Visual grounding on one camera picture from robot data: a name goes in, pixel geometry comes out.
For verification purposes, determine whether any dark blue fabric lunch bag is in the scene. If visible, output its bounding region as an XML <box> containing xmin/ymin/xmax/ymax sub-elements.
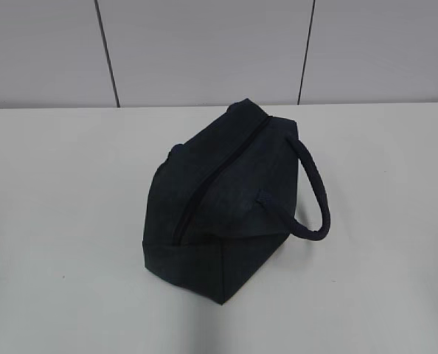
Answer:
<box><xmin>142</xmin><ymin>99</ymin><xmax>330</xmax><ymax>304</ymax></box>

